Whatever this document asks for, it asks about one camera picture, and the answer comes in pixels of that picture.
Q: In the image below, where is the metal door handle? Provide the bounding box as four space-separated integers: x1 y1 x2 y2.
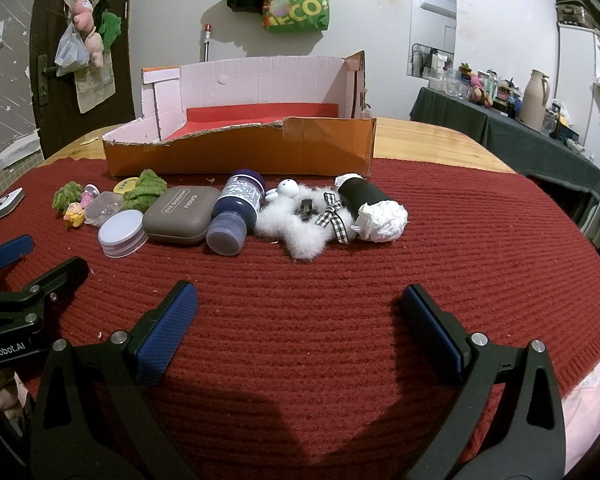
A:
37 55 61 107

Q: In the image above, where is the black roll with white paper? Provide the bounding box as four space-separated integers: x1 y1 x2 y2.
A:
334 172 410 245

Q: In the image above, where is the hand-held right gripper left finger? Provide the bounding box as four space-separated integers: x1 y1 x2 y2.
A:
30 281 199 480

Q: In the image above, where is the clear plastic bag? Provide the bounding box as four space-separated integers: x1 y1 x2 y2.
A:
55 25 90 77

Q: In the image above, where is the beige thermos jug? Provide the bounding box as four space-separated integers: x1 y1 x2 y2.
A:
519 69 551 128

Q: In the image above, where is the dark green covered table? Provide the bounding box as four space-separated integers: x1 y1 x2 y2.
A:
409 86 600 201

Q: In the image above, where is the wall mirror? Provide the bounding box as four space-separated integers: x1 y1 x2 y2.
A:
407 0 458 78

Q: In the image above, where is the white round jar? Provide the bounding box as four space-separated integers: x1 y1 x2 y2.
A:
97 209 149 259

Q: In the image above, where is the green plush toy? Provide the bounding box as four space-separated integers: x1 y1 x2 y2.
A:
97 10 123 51

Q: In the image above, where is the clear glass cup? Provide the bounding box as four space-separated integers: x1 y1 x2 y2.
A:
445 67 473 100

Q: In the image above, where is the clear plastic small container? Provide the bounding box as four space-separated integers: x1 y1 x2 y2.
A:
83 192 126 226

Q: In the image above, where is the small green knit scrunchie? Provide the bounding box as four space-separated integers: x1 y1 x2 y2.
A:
52 180 84 218

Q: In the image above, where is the red knitted mat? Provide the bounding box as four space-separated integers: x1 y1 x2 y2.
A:
0 157 600 480

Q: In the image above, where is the large green knit scrunchie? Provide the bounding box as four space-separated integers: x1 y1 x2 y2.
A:
122 169 169 213

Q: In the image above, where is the camouflage box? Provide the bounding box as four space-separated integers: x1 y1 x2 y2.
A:
555 0 600 28

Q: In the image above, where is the dark blue bottle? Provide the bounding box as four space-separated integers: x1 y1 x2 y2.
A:
206 170 267 256

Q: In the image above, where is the small pink yellow toy figure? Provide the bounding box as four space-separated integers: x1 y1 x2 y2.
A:
62 186 101 229

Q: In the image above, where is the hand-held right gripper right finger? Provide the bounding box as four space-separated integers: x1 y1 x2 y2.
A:
401 284 567 480

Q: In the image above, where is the dark brown door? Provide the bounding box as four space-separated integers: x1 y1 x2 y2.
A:
29 0 137 158

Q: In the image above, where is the beige hanging organizer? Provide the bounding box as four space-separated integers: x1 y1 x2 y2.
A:
72 55 117 114

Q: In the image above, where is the orange cardboard box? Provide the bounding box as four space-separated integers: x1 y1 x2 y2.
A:
101 51 377 180

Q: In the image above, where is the white refrigerator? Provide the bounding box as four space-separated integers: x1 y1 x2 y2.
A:
555 0 600 161

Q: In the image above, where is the white fluffy plush piece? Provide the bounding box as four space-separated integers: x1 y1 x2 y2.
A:
252 182 356 261

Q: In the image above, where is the white bunny figure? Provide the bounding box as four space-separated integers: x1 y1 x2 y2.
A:
265 178 301 203

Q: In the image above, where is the grey eyeshadow case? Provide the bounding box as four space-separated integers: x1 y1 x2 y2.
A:
142 186 221 246

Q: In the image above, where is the small pink doll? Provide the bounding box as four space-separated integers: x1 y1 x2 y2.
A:
467 74 493 107

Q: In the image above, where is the pink plush toy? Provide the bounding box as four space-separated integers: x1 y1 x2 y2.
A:
70 0 104 68

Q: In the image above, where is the pink cloth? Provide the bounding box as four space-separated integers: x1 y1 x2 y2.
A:
562 355 600 461

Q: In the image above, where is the black white checkered bow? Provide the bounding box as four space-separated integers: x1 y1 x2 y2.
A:
316 192 351 244

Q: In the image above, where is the person's left hand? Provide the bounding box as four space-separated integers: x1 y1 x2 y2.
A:
0 372 28 423

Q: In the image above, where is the white blue card packet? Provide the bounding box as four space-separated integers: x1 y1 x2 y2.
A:
0 187 26 223

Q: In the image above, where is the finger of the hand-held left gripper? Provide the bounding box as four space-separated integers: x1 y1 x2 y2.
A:
0 257 90 333
0 235 35 283

